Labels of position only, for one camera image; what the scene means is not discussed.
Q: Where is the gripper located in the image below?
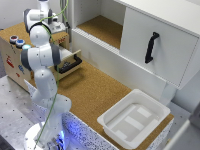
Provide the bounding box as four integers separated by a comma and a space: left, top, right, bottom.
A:
51, 16, 70, 34

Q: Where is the wooden drawer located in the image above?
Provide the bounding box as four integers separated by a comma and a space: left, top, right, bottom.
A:
53, 48, 83, 75

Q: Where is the wooden drawer box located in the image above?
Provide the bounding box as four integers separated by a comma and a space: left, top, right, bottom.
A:
0, 22, 71, 93

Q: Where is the green button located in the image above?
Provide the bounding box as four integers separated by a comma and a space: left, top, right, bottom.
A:
21, 43, 32, 52

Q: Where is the blue button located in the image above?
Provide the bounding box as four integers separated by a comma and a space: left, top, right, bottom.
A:
15, 38, 26, 48

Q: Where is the red button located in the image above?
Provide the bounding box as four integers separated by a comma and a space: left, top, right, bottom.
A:
9, 35, 19, 45

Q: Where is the white cabinet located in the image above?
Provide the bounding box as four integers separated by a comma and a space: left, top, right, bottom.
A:
68, 0, 200, 107

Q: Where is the white sliding door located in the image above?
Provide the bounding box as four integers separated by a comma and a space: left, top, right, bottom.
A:
118, 6, 200, 90

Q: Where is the white plastic box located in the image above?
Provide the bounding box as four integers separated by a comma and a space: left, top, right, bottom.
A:
96, 88, 172, 150

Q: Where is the black drawer handle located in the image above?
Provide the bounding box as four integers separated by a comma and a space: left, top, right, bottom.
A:
58, 54, 83, 75

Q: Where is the green cable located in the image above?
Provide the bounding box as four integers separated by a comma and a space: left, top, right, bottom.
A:
32, 0, 71, 150

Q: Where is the black door handle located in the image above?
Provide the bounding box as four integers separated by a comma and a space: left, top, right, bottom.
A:
144, 31, 160, 65

